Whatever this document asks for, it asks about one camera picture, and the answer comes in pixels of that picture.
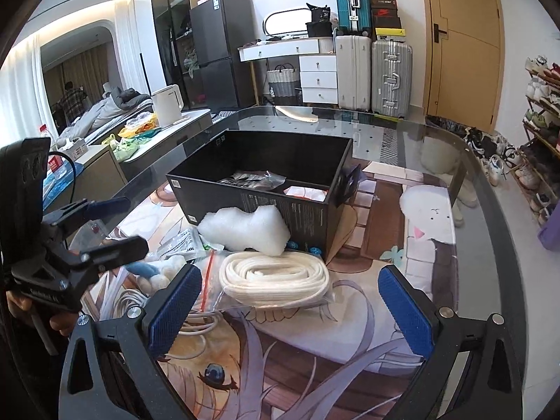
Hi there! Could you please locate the white drawer desk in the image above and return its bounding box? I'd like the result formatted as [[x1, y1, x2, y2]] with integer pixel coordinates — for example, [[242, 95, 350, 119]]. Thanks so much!
[[238, 37, 338, 106]]

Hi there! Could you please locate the silver aluminium suitcase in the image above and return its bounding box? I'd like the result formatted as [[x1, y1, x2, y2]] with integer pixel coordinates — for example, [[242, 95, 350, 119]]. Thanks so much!
[[371, 40, 413, 118]]

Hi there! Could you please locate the white blue plush toy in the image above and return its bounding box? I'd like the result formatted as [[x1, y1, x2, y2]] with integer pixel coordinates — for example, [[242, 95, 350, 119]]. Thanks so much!
[[124, 254, 186, 296]]

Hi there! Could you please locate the silver foil bag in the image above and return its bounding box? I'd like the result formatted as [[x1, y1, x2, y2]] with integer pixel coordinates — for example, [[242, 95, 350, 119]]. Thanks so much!
[[219, 171, 286, 191]]

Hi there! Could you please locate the white electric kettle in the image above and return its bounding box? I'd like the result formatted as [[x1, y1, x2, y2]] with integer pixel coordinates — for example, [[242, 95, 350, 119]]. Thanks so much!
[[152, 84, 184, 128]]

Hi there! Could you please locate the woven basket under desk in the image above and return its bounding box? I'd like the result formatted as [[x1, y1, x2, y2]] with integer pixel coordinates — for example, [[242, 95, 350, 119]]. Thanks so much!
[[267, 63, 300, 98]]

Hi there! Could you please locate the grey tv cabinet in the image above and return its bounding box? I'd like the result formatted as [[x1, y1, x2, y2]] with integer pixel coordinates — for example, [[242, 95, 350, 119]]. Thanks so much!
[[44, 109, 212, 211]]

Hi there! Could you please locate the black cardboard box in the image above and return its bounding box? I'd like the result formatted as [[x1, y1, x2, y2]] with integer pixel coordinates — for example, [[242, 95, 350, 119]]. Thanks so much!
[[167, 130, 360, 257]]

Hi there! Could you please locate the left hand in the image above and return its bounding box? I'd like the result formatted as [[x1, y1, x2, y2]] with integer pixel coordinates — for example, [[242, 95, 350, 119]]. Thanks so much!
[[6, 290, 80, 338]]

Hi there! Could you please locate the purple paper bag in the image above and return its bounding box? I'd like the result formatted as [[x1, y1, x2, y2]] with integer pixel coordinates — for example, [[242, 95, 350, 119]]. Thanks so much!
[[538, 203, 560, 252]]

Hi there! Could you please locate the wooden door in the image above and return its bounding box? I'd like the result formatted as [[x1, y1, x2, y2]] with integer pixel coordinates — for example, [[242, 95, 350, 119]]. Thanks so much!
[[423, 0, 505, 132]]

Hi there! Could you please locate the white suitcase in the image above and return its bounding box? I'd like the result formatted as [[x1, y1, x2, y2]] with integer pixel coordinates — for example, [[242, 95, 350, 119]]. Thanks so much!
[[335, 35, 372, 112]]

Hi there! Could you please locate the oval mirror on desk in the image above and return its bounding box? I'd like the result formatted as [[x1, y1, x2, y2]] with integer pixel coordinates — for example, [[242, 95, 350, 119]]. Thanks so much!
[[262, 8, 312, 37]]

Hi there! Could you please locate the teal suitcase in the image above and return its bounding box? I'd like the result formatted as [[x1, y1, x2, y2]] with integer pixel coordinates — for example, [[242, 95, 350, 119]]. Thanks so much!
[[336, 0, 373, 37]]

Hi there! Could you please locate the person in plaid shirt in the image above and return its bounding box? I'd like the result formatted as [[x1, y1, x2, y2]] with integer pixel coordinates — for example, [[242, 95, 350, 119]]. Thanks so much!
[[51, 80, 88, 134]]

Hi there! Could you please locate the anime print table mat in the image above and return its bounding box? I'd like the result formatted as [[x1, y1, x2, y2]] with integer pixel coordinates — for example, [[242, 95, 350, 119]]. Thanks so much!
[[74, 161, 461, 420]]

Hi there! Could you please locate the shoe rack with shoes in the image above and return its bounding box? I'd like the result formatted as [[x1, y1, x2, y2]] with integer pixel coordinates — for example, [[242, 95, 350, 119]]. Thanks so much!
[[512, 55, 559, 226]]

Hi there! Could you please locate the black refrigerator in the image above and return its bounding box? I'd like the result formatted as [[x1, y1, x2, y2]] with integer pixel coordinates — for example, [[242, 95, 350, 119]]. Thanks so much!
[[191, 0, 256, 112]]

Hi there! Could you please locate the white cable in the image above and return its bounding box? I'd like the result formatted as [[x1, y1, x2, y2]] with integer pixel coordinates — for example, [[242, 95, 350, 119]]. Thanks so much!
[[98, 270, 221, 338]]

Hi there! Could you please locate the white medicine sachet pack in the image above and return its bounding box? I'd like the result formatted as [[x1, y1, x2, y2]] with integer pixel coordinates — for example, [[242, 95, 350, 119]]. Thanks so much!
[[156, 226, 224, 261]]

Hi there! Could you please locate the stack of shoe boxes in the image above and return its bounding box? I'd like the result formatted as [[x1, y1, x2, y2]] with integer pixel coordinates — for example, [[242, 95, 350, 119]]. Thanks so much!
[[370, 0, 406, 43]]

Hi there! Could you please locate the white foam block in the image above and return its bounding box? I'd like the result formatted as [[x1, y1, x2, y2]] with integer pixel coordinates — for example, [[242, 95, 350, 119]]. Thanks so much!
[[197, 205, 291, 256]]

